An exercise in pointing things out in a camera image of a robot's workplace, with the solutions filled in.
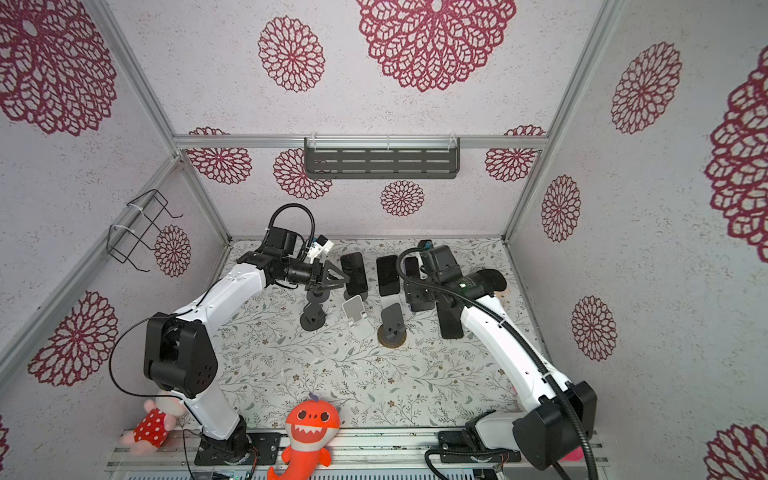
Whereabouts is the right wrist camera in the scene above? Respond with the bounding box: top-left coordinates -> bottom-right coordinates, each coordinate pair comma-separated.
418,240 -> 463,285

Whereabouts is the black phone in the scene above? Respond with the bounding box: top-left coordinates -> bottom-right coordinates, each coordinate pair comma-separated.
376,255 -> 400,297
340,252 -> 368,301
436,300 -> 464,340

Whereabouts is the black haired doll plush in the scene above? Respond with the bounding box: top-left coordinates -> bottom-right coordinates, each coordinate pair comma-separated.
481,269 -> 508,293

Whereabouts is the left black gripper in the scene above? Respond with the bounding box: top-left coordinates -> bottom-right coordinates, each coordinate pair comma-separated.
283,258 -> 351,294

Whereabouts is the aluminium front rail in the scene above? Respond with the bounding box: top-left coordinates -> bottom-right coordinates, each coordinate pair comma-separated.
104,425 -> 610,472

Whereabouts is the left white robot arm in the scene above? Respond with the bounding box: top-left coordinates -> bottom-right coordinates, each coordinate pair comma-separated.
143,251 -> 349,452

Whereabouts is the black front left stand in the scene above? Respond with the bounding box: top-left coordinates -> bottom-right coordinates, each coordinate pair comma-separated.
299,302 -> 326,332

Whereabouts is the black wire wall rack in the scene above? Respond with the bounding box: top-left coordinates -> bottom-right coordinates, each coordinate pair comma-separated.
105,188 -> 183,273

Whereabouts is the red mushroom plush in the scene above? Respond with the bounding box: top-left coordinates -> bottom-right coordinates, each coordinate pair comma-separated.
120,395 -> 188,455

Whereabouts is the dark grey wall shelf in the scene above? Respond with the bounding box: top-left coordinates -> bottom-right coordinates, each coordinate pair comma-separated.
304,137 -> 461,180

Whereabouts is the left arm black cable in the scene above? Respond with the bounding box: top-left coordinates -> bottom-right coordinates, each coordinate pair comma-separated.
266,202 -> 317,247

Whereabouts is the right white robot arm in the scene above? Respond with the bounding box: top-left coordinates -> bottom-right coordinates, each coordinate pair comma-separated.
397,269 -> 599,479

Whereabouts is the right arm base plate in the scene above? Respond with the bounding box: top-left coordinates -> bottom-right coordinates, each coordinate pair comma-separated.
437,429 -> 522,463

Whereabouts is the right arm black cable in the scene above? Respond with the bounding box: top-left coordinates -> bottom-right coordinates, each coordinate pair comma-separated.
395,245 -> 601,480

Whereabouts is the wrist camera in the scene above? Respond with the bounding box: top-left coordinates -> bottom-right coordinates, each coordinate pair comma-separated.
259,227 -> 334,263
418,240 -> 463,285

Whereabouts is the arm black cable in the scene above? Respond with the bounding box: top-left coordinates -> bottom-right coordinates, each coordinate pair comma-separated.
266,202 -> 317,247
395,245 -> 601,480

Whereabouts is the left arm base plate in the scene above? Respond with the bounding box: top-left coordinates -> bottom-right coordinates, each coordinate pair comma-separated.
193,432 -> 282,467

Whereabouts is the white stand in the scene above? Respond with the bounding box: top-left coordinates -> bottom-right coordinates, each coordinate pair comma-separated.
342,295 -> 374,341

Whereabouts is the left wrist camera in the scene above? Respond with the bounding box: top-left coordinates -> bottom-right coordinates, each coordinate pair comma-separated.
259,227 -> 334,263

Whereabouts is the red shark plush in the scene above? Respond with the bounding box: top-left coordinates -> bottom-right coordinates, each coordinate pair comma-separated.
267,394 -> 341,480

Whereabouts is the pink striped panda plush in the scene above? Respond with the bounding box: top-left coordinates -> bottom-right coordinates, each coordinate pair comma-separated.
561,447 -> 585,462

